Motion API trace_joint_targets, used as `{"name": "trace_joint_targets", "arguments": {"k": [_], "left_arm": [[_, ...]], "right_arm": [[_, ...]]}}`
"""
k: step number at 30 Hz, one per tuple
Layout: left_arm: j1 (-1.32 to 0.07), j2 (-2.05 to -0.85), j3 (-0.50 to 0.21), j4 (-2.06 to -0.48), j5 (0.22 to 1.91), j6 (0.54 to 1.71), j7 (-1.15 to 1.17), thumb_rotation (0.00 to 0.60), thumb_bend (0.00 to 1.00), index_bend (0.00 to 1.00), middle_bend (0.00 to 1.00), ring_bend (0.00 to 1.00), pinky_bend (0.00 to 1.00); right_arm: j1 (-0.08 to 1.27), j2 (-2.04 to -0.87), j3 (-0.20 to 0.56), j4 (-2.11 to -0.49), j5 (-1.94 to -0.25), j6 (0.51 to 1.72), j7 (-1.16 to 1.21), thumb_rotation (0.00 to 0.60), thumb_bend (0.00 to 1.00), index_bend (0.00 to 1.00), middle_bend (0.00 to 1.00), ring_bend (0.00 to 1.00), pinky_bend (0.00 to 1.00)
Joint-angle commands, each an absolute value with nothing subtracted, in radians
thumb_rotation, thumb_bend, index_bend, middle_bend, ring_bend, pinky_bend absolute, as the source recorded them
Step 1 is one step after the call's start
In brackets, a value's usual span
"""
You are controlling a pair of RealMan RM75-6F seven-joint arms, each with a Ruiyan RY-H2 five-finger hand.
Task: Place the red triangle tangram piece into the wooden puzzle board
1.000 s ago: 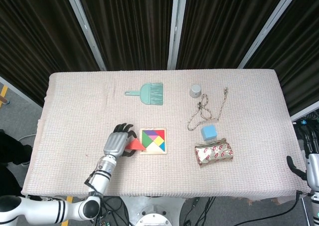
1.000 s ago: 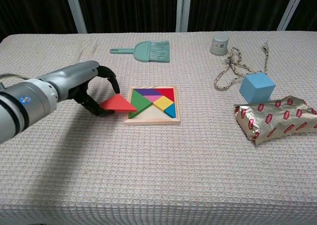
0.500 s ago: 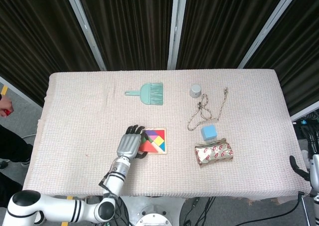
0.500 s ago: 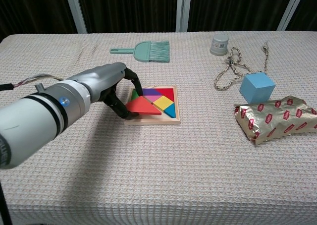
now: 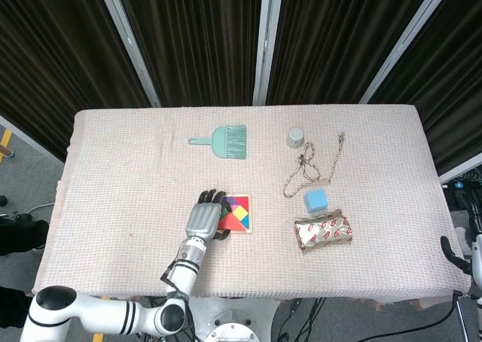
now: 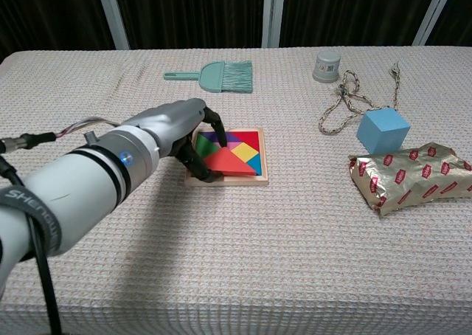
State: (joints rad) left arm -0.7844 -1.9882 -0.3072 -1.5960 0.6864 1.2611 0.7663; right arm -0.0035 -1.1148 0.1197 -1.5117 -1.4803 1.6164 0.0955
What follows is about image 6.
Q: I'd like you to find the pink woven tablecloth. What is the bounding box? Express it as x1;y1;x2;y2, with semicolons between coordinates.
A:
0;46;472;335

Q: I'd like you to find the light blue cube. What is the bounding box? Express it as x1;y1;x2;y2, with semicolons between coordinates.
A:
355;106;412;155

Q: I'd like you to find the orange triangle puzzle piece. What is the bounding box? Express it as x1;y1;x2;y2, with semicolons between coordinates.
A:
202;146;258;177

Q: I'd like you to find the green triangle puzzle piece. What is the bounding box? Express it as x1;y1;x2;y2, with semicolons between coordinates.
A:
194;132;223;159

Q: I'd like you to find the red triangle puzzle piece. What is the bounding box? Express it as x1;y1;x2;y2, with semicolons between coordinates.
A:
223;131;260;152

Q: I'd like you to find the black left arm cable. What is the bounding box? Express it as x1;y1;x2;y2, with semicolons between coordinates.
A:
0;116;121;335

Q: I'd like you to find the braided rope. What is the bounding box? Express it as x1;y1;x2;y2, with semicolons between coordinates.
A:
318;62;403;136

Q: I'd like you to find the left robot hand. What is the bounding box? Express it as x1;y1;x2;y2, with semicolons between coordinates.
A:
123;97;228;184

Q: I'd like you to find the gold foil snack packet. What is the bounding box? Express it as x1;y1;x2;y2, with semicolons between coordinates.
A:
348;142;472;218

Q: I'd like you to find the purple puzzle piece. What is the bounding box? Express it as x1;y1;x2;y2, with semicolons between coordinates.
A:
201;131;243;145

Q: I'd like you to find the yellow square puzzle piece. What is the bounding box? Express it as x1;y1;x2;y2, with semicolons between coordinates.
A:
231;142;261;163

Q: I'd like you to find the grey plastic cup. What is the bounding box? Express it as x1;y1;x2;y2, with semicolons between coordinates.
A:
312;50;343;84

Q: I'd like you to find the teal hand brush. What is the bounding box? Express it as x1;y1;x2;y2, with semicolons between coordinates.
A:
163;60;254;94

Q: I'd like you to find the wooden tangram tray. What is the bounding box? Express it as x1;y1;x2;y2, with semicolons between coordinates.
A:
184;127;271;187

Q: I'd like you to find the pink triangle puzzle piece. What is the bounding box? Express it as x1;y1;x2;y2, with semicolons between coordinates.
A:
220;139;245;152

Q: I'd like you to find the white frame post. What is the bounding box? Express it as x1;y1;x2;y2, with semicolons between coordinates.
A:
94;0;131;51
262;0;285;49
412;0;457;47

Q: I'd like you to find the dark curtain panel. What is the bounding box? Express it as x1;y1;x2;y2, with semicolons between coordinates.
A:
279;0;444;49
110;0;268;50
0;0;116;62
428;0;472;48

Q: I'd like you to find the blue triangle puzzle piece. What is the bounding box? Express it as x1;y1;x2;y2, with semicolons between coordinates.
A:
244;153;264;176

